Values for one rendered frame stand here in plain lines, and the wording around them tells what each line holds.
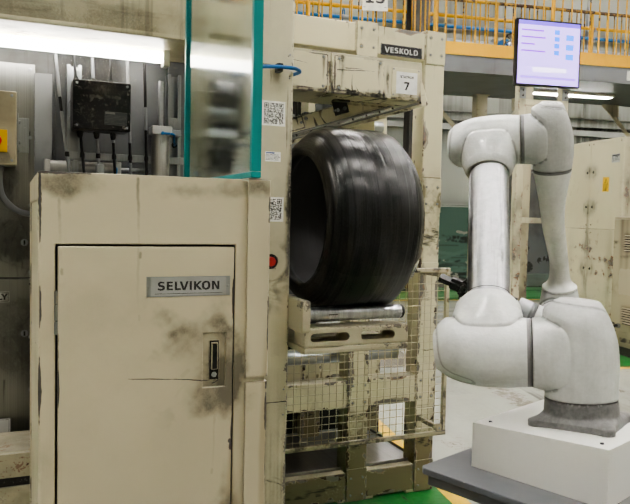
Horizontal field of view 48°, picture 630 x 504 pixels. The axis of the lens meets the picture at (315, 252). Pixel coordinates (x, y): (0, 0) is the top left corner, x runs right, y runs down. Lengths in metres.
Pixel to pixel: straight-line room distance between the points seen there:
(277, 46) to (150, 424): 1.30
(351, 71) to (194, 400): 1.59
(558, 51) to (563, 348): 5.05
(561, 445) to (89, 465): 0.91
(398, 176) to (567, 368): 0.83
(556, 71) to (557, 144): 4.50
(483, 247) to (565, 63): 4.83
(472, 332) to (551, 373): 0.18
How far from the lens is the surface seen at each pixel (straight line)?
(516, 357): 1.59
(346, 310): 2.19
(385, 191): 2.09
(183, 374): 1.28
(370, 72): 2.63
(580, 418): 1.61
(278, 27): 2.23
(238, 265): 1.28
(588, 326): 1.59
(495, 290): 1.66
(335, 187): 2.06
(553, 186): 1.98
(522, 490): 1.58
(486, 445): 1.65
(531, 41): 6.36
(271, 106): 2.17
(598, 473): 1.53
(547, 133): 1.94
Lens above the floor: 1.20
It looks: 3 degrees down
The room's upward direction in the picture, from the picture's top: 1 degrees clockwise
